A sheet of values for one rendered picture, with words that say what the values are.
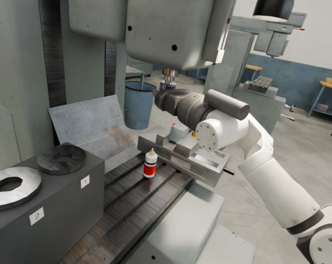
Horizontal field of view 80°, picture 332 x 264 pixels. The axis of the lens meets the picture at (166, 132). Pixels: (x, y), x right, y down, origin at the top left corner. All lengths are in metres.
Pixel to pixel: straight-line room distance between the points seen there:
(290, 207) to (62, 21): 0.77
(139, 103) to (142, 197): 2.26
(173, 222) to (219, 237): 0.24
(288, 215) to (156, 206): 0.36
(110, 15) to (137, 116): 2.42
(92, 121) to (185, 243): 0.57
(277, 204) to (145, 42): 0.42
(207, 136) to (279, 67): 6.65
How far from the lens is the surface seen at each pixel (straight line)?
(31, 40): 0.74
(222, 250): 0.85
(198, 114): 0.45
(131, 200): 0.63
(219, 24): 0.51
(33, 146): 0.84
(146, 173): 0.70
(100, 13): 0.58
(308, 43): 7.00
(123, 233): 0.56
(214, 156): 0.78
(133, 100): 2.83
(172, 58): 0.46
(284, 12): 0.51
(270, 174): 0.40
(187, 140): 0.75
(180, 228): 0.70
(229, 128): 0.41
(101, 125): 0.90
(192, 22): 0.46
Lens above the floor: 1.39
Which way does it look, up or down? 27 degrees down
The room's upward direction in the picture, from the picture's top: 10 degrees clockwise
